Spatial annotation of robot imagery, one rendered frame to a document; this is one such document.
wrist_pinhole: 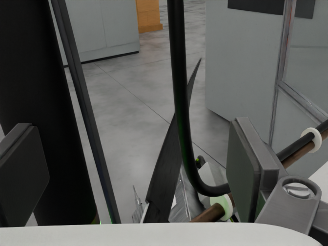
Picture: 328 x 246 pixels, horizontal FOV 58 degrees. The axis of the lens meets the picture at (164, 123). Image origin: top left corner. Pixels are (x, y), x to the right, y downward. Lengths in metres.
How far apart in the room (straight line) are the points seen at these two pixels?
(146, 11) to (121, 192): 6.49
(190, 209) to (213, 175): 0.09
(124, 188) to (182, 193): 1.84
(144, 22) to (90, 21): 2.82
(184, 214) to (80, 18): 5.30
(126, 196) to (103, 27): 4.05
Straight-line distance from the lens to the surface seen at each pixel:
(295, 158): 0.38
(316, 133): 0.40
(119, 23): 5.95
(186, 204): 0.61
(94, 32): 5.82
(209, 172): 0.65
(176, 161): 0.52
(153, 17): 8.44
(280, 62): 1.60
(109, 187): 0.17
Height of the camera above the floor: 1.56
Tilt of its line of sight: 28 degrees down
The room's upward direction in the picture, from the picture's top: 4 degrees counter-clockwise
